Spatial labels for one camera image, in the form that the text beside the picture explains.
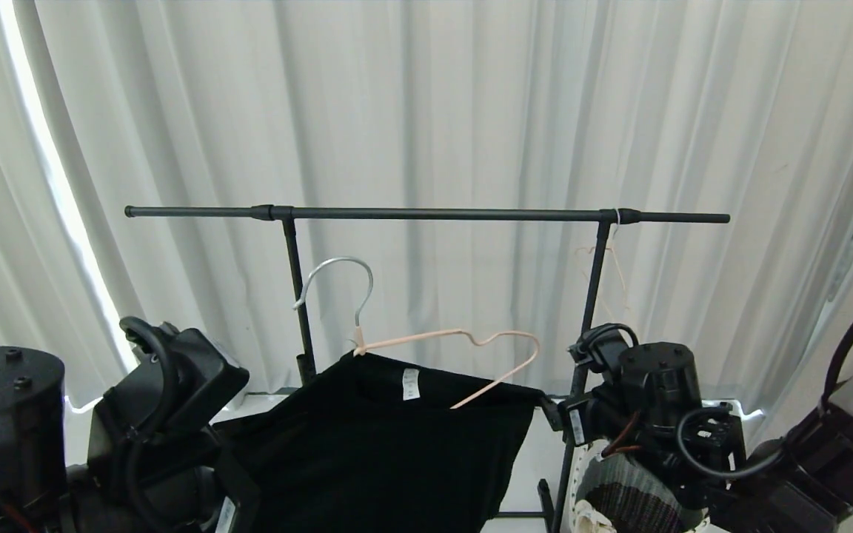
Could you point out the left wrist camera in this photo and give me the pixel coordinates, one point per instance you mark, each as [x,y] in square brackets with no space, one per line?
[197,377]

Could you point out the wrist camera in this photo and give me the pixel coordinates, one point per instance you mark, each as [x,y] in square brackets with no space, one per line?
[197,377]
[597,355]

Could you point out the white curtain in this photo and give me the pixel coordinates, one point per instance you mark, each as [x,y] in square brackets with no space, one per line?
[434,96]

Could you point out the cream printed garment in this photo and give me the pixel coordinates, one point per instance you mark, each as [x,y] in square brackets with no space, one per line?
[593,518]

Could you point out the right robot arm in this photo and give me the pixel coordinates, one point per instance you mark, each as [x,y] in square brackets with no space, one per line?
[656,377]

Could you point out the white laundry basket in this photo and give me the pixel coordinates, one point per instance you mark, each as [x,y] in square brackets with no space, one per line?
[634,496]

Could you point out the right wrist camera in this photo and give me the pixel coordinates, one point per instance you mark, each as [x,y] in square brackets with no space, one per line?
[597,355]

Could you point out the black garment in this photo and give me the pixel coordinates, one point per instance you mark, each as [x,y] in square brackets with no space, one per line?
[382,459]

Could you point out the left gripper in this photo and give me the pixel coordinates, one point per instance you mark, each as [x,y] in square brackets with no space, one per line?
[189,496]

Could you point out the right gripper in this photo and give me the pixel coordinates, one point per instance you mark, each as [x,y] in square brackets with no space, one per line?
[589,418]

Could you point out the black clothes rack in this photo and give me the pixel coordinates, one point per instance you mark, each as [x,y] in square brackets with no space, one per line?
[434,214]

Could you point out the pink clothes hanger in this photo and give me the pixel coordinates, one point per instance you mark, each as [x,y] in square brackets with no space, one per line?
[617,268]
[334,260]

